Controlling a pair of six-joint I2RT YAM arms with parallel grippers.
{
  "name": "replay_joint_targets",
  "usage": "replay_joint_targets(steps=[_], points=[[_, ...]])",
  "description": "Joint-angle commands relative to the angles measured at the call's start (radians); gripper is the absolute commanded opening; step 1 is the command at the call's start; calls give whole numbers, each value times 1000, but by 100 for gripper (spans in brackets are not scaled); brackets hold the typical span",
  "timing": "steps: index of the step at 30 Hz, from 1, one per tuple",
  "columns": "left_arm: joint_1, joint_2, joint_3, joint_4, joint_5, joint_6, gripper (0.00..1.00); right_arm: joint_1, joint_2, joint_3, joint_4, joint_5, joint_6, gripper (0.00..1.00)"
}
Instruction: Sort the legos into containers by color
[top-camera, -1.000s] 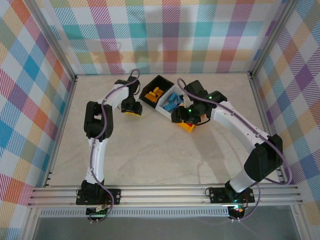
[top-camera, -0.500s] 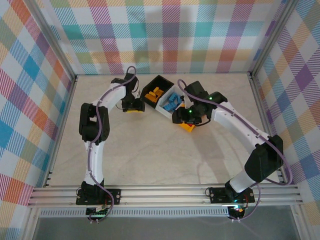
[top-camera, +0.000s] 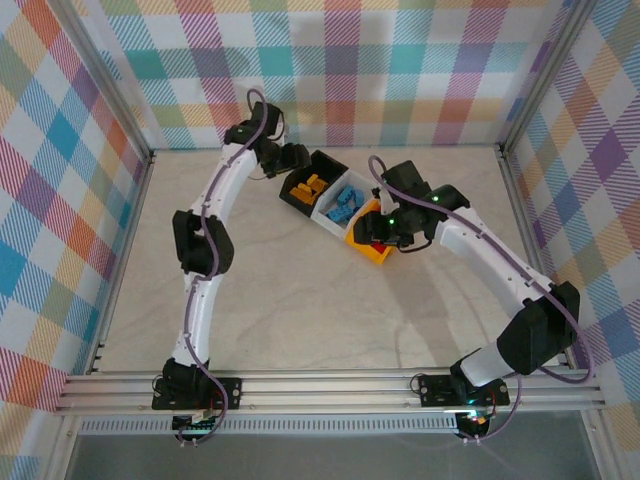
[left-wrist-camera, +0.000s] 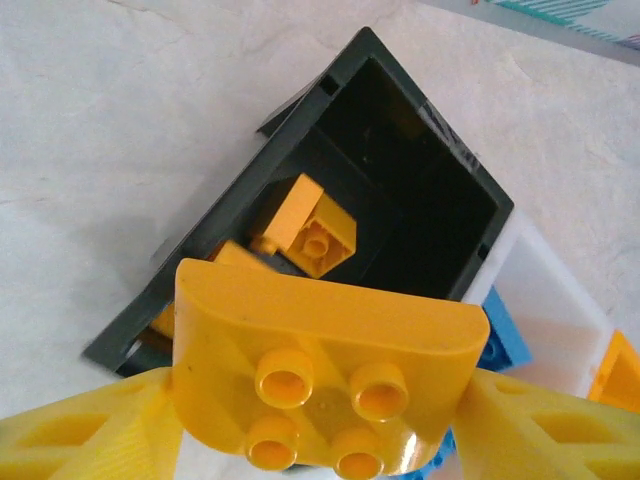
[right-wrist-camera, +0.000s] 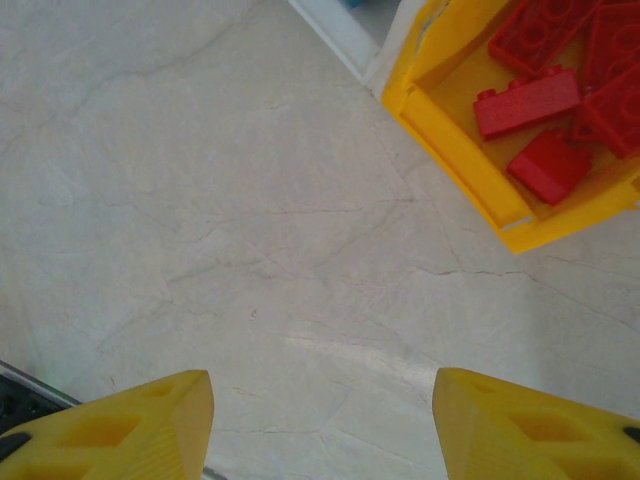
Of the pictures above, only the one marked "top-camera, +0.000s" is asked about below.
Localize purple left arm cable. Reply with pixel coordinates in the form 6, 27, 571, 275
172, 88, 269, 447

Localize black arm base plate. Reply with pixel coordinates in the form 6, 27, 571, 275
151, 376, 244, 412
416, 373, 511, 409

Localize yellow plastic bin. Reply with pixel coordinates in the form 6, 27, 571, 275
343, 197, 397, 266

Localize aluminium side rail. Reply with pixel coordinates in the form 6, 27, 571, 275
498, 147, 576, 371
85, 149, 156, 376

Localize small electronics board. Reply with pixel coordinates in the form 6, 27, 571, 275
457, 412, 491, 432
172, 414, 221, 434

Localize aluminium frame post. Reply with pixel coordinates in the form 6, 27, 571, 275
47, 0, 156, 164
497, 0, 600, 156

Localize wide aluminium base rail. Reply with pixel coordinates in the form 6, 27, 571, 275
53, 368, 607, 417

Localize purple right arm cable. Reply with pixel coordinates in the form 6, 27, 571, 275
368, 154, 596, 444

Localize white plastic bin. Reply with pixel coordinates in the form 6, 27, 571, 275
308, 169, 380, 242

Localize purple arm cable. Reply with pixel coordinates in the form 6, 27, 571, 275
172, 88, 269, 447
368, 154, 596, 444

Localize black plastic bin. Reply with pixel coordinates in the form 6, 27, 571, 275
278, 149, 350, 221

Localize slotted grey cable duct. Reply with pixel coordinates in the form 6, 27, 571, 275
77, 417, 462, 437

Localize plaid backdrop cloth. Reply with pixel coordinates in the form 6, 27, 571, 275
504, 0, 640, 480
0, 0, 151, 480
69, 0, 576, 151

